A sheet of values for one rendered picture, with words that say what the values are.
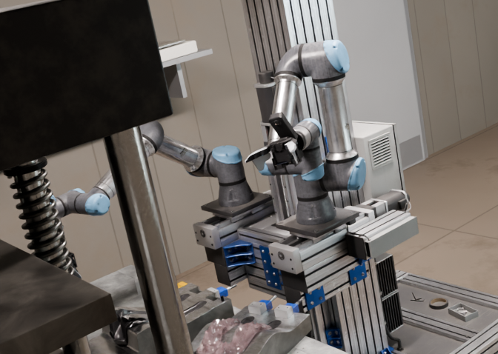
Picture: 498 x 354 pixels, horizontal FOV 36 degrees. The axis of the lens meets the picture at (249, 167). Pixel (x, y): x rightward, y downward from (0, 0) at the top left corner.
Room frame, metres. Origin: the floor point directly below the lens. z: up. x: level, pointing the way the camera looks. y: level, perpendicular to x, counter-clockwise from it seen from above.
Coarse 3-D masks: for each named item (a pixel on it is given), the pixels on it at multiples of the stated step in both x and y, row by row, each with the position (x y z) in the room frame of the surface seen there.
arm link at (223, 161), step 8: (216, 152) 3.07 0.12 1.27; (224, 152) 3.06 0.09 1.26; (232, 152) 3.05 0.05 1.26; (240, 152) 3.09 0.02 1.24; (208, 160) 3.10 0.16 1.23; (216, 160) 3.06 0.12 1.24; (224, 160) 3.04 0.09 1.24; (232, 160) 3.04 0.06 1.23; (240, 160) 3.06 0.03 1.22; (208, 168) 3.09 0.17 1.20; (216, 168) 3.06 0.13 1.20; (224, 168) 3.04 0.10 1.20; (232, 168) 3.04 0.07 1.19; (240, 168) 3.06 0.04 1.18; (216, 176) 3.09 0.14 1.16; (224, 176) 3.04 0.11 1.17; (232, 176) 3.04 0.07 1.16; (240, 176) 3.05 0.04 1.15
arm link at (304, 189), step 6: (324, 162) 2.64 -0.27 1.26; (300, 174) 2.65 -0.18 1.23; (294, 180) 2.68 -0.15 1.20; (300, 180) 2.65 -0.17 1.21; (318, 180) 2.61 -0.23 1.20; (300, 186) 2.65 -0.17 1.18; (306, 186) 2.64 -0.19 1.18; (312, 186) 2.63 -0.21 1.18; (318, 186) 2.62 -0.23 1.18; (324, 186) 2.61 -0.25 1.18; (300, 192) 2.66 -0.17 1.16; (306, 192) 2.64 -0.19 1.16; (312, 192) 2.64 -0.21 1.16; (318, 192) 2.64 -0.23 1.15; (324, 192) 2.65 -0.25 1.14
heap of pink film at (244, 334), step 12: (216, 324) 2.23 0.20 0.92; (228, 324) 2.24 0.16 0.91; (252, 324) 2.18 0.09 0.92; (264, 324) 2.23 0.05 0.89; (204, 336) 2.20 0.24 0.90; (216, 336) 2.19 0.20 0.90; (240, 336) 2.15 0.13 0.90; (252, 336) 2.14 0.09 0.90; (204, 348) 2.13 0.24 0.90; (216, 348) 2.12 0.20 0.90; (228, 348) 2.10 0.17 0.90; (240, 348) 2.10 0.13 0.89
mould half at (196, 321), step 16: (192, 288) 2.62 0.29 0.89; (192, 304) 2.49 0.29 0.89; (208, 304) 2.45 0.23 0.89; (224, 304) 2.45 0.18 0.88; (192, 320) 2.37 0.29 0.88; (208, 320) 2.40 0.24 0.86; (96, 336) 2.44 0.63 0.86; (128, 336) 2.30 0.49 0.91; (144, 336) 2.26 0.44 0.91; (192, 336) 2.36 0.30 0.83; (96, 352) 2.33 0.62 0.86; (112, 352) 2.30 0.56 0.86; (128, 352) 2.28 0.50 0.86; (144, 352) 2.26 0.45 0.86
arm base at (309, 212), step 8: (304, 200) 2.65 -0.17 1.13; (312, 200) 2.64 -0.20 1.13; (320, 200) 2.64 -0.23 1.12; (328, 200) 2.66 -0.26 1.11; (304, 208) 2.65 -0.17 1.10; (312, 208) 2.63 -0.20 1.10; (320, 208) 2.63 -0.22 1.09; (328, 208) 2.64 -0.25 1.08; (296, 216) 2.68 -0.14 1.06; (304, 216) 2.64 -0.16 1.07; (312, 216) 2.63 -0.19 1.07; (320, 216) 2.62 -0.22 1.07; (328, 216) 2.63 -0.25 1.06; (304, 224) 2.64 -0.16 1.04; (312, 224) 2.62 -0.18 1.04
